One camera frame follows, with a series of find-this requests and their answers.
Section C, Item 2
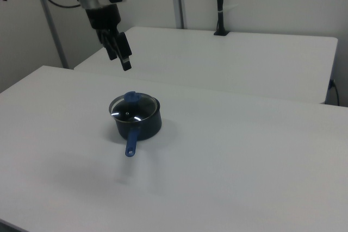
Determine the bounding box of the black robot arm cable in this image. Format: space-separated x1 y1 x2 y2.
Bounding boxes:
45 0 83 9

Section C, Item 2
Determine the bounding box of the dark saucepan with blue handle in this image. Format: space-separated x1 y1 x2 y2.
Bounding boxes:
110 98 163 158

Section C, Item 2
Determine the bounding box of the white folding side table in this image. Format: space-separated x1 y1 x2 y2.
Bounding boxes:
73 26 339 105

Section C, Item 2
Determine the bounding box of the glass lid with blue knob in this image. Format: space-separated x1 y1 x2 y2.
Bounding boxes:
108 91 160 123

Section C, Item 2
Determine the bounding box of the black camera pole with base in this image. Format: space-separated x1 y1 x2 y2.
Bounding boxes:
213 0 231 36

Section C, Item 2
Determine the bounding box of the black hanging power cable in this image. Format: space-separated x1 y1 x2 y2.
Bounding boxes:
329 79 340 105

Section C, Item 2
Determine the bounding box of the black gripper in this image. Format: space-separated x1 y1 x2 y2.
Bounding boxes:
85 3 133 72

